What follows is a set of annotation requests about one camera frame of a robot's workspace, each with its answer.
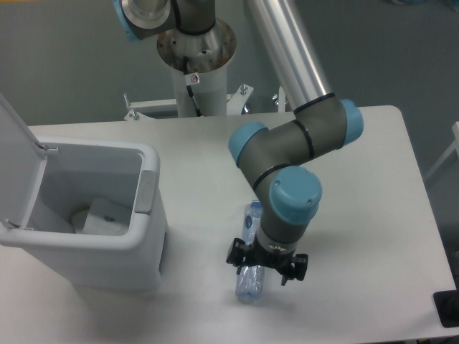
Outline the black cable on pedestal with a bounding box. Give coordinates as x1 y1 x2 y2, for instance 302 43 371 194
182 55 204 118

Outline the white plastic wrapper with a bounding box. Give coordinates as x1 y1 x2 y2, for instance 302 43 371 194
85 198 131 236

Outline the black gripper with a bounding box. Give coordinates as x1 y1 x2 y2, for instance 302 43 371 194
226 238 308 286

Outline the white frame at right edge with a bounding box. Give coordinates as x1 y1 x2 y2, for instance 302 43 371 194
424 121 458 188

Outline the white trash can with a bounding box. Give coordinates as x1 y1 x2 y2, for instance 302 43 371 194
1 137 167 290

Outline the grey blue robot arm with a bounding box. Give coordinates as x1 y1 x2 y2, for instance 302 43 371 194
113 1 364 281

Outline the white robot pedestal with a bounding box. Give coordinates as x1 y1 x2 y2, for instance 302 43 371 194
124 19 254 120

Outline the white trash inside can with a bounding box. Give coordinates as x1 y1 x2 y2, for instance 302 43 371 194
71 209 89 234

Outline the clear plastic water bottle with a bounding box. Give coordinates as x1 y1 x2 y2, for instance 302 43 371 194
235 200 265 304

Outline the white trash can lid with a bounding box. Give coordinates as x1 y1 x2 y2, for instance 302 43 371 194
1 97 59 229

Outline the black device at table edge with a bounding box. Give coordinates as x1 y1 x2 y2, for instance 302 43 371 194
433 290 458 328

